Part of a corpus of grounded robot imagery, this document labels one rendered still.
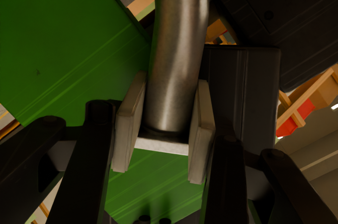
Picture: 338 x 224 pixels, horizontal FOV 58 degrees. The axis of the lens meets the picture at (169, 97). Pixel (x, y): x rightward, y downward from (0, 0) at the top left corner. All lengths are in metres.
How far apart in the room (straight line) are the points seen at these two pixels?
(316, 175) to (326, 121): 2.29
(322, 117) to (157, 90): 9.53
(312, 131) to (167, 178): 9.52
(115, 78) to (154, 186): 0.09
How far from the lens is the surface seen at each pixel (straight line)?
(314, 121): 9.67
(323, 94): 4.26
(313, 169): 7.85
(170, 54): 0.16
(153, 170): 0.24
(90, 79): 0.22
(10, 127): 0.42
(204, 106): 0.15
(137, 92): 0.16
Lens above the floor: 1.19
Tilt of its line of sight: level
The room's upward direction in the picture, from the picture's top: 146 degrees clockwise
